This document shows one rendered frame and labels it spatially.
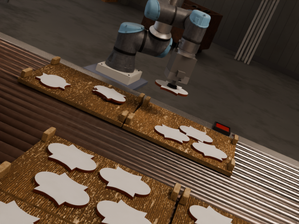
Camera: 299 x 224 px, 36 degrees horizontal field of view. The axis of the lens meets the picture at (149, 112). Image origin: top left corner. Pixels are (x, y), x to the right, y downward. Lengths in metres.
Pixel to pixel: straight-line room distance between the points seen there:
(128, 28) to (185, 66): 0.58
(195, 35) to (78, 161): 0.71
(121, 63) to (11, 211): 1.40
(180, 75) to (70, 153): 0.64
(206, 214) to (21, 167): 0.49
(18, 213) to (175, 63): 0.95
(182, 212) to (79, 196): 0.29
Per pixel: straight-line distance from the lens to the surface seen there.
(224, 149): 1.79
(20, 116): 1.47
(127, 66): 2.31
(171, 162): 1.53
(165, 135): 1.64
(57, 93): 1.68
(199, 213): 1.26
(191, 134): 1.75
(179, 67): 1.75
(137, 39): 2.28
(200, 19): 1.72
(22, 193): 1.09
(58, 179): 1.15
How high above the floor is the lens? 1.53
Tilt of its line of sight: 19 degrees down
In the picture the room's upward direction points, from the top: 22 degrees clockwise
